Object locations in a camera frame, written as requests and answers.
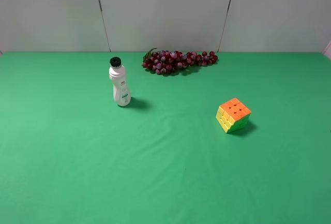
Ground white plastic bottle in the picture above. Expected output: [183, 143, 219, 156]
[109, 57, 131, 107]

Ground bunch of red grapes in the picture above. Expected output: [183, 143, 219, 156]
[142, 48, 219, 75]

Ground green table cloth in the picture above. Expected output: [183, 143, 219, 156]
[1, 52, 330, 223]

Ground colourful rubik's cube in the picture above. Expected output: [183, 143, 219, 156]
[216, 98, 252, 133]

